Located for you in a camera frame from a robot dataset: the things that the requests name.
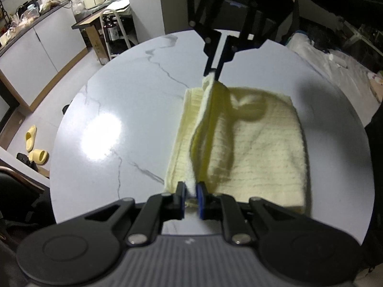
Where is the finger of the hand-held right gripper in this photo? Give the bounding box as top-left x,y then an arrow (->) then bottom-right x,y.
187,0 -> 225,77
214,1 -> 270,81

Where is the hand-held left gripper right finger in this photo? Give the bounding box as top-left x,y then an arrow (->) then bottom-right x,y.
195,182 -> 300,245

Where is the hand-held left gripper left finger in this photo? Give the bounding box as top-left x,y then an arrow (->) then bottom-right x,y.
85,181 -> 188,246

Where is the pale yellow ribbed towel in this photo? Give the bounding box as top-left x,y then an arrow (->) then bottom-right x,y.
164,69 -> 311,216

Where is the dark clothes heap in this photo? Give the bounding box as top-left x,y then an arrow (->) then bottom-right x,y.
307,25 -> 334,53

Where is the white bed cover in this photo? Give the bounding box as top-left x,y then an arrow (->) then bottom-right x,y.
287,31 -> 383,126

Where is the dark glass bottle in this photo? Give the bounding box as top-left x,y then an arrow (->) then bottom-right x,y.
102,17 -> 113,42
111,17 -> 121,41

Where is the wooden side table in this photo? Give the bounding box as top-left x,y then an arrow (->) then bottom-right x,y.
71,0 -> 134,66

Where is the yellow slipper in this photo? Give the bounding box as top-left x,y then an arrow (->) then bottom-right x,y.
28,149 -> 49,165
24,125 -> 38,152

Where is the black chair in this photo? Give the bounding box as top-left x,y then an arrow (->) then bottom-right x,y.
0,166 -> 57,287

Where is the filled clear plastic bag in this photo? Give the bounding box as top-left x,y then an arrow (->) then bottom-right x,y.
40,0 -> 61,12

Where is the white kitchen cabinet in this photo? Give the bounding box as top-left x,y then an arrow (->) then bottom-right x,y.
0,1 -> 89,112

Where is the white tubular rack frame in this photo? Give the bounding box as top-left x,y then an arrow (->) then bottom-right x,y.
100,9 -> 131,61

